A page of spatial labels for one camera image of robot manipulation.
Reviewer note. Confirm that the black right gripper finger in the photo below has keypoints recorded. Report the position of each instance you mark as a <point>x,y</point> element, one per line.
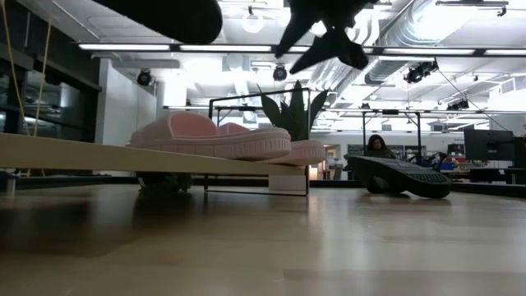
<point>298,29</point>
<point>335,45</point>

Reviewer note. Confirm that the pink slide sandal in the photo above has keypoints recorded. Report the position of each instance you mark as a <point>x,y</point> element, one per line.
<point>304,153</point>
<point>205,140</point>

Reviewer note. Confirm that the black slide sandal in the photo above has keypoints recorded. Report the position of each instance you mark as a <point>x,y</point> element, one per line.
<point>402,177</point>
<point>176,16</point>

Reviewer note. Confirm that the round white lamp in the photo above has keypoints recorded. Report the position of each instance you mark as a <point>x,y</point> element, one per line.
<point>252,22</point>

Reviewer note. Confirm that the black round spotlight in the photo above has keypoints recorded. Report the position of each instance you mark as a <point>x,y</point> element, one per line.
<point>144,77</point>
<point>280,73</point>

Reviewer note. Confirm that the long light bar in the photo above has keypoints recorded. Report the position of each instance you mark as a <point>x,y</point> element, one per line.
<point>226,48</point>

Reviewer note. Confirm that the snake plant in white pot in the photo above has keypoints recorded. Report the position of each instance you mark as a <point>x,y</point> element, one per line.
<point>293,119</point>

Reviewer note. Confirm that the person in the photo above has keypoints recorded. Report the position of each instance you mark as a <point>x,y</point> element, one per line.
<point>378,146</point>

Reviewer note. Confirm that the black computer monitor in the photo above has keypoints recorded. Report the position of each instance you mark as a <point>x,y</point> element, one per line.
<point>489,144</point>

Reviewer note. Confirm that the small succulent in dark pot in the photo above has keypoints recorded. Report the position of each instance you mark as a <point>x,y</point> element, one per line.
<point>164,183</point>

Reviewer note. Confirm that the black camera cluster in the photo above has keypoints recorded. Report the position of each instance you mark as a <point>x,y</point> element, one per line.
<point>419,72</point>

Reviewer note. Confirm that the black metal stand frame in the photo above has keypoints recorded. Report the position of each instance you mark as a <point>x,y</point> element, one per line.
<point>364,131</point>

